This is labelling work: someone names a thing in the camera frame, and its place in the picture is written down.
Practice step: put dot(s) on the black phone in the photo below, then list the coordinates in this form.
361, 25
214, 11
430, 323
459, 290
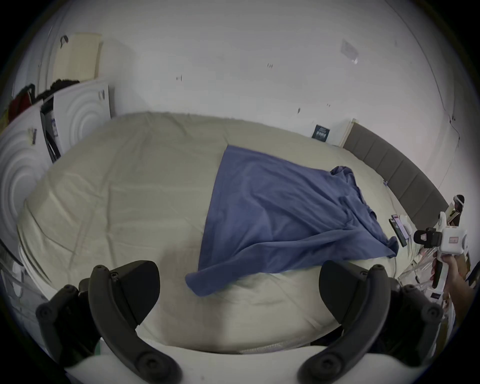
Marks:
398, 230

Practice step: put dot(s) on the grey padded headboard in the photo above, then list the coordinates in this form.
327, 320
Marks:
397, 167

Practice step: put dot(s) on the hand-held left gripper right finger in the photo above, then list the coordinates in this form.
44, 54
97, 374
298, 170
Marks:
369, 318

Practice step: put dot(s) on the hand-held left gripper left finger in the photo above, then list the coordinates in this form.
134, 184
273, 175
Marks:
112, 318

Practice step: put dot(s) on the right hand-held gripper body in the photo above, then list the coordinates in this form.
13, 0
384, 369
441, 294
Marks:
450, 238

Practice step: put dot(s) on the person's right hand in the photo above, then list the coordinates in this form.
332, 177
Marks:
450, 268

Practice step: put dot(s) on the cream foam board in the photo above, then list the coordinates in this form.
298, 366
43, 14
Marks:
77, 56

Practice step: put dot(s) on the blue shirt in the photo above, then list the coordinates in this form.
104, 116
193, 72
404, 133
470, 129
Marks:
285, 213

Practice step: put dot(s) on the person's right forearm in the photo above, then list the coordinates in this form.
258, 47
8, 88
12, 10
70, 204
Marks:
462, 300

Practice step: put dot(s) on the bed with beige sheet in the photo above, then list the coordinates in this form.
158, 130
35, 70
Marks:
123, 202

